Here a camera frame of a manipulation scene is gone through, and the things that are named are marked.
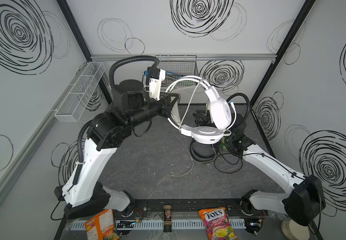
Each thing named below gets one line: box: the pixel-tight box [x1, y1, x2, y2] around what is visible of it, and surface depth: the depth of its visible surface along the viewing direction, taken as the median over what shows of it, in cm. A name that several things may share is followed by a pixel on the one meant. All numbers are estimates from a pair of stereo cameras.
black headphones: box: [189, 139, 220, 164], surface depth 95 cm
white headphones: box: [165, 75, 232, 145], surface depth 43 cm
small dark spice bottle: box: [163, 205, 172, 233], surface depth 70 cm
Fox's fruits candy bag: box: [198, 207, 238, 240], surface depth 68 cm
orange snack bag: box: [84, 209, 120, 240], surface depth 68 cm
